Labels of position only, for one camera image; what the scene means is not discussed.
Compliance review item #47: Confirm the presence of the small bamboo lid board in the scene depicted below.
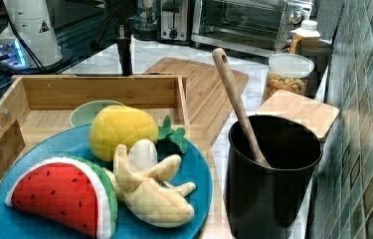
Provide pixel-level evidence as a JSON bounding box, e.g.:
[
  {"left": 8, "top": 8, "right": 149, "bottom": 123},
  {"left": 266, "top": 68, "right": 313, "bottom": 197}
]
[{"left": 257, "top": 90, "right": 339, "bottom": 139}]

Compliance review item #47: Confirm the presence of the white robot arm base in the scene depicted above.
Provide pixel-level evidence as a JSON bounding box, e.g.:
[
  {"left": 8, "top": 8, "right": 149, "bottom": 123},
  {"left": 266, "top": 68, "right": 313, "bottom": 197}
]
[{"left": 0, "top": 0, "right": 64, "bottom": 72}]

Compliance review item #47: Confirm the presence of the plush yellow pineapple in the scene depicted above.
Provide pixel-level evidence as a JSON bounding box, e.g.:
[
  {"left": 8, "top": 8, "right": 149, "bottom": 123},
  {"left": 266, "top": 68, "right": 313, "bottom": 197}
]
[{"left": 88, "top": 105, "right": 189, "bottom": 162}]

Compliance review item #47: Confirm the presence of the black cable on base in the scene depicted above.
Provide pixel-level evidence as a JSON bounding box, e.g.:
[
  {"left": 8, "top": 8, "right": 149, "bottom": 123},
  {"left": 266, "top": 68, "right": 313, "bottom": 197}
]
[{"left": 0, "top": 0, "right": 48, "bottom": 74}]

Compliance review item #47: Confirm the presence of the orange juice bottle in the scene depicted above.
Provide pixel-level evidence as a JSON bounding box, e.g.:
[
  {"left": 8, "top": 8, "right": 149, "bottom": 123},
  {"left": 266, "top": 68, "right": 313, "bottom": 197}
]
[{"left": 289, "top": 20, "right": 320, "bottom": 54}]

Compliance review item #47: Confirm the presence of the black utensil holder cup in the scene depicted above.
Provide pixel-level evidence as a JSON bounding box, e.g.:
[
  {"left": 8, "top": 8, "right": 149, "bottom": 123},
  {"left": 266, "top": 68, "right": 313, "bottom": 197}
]
[{"left": 224, "top": 116, "right": 322, "bottom": 239}]

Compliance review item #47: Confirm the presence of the pale green bowl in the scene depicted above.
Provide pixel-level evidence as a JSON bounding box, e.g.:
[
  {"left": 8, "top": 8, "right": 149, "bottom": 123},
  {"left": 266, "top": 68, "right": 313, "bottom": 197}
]
[{"left": 70, "top": 100, "right": 121, "bottom": 127}]

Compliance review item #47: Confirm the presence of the silver toaster oven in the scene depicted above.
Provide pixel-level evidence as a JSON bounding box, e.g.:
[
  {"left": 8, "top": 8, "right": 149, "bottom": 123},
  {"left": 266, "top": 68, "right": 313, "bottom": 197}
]
[{"left": 191, "top": 0, "right": 314, "bottom": 58}]

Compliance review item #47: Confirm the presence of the dark appliance base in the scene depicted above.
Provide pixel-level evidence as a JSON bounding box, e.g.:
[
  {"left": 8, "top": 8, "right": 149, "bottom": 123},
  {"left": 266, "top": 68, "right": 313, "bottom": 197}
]
[{"left": 133, "top": 0, "right": 158, "bottom": 42}]

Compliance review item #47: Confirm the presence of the plush watermelon slice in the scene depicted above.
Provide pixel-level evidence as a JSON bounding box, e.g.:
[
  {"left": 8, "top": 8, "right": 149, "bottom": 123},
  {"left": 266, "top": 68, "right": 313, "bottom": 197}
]
[{"left": 5, "top": 157, "right": 117, "bottom": 239}]

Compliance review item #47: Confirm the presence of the plush peeled banana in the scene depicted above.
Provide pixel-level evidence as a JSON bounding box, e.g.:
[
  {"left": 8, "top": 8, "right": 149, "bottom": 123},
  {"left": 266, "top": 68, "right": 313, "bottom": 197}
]
[{"left": 105, "top": 144, "right": 196, "bottom": 228}]

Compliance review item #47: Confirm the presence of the blue round plate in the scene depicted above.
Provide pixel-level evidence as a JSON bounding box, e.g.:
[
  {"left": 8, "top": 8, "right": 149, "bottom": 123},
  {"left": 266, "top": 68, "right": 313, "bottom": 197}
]
[{"left": 0, "top": 124, "right": 213, "bottom": 239}]

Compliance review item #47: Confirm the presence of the bamboo drawer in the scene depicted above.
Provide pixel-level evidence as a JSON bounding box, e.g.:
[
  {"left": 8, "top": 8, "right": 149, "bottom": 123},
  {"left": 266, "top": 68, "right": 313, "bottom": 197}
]
[{"left": 0, "top": 75, "right": 189, "bottom": 128}]

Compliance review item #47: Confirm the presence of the clear cereal jar white lid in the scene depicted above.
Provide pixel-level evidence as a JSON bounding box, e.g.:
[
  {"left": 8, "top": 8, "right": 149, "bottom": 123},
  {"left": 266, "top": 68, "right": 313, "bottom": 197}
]
[{"left": 263, "top": 53, "right": 314, "bottom": 102}]

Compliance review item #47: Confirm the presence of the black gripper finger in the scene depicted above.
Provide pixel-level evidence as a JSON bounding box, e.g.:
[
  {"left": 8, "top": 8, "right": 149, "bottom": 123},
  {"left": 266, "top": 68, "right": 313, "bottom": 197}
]
[{"left": 116, "top": 23, "right": 132, "bottom": 76}]

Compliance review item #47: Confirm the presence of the bamboo cutting board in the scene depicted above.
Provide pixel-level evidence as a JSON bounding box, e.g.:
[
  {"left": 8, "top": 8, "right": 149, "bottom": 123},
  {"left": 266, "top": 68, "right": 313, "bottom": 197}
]
[{"left": 145, "top": 57, "right": 233, "bottom": 144}]

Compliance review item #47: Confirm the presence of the wooden spoon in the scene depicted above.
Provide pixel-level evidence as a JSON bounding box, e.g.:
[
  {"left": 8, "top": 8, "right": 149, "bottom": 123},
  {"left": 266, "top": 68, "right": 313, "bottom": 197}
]
[{"left": 212, "top": 48, "right": 271, "bottom": 167}]

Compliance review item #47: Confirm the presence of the silver black toaster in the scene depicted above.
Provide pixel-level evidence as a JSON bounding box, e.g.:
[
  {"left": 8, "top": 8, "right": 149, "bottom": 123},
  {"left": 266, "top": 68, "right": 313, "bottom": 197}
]
[{"left": 157, "top": 0, "right": 193, "bottom": 45}]

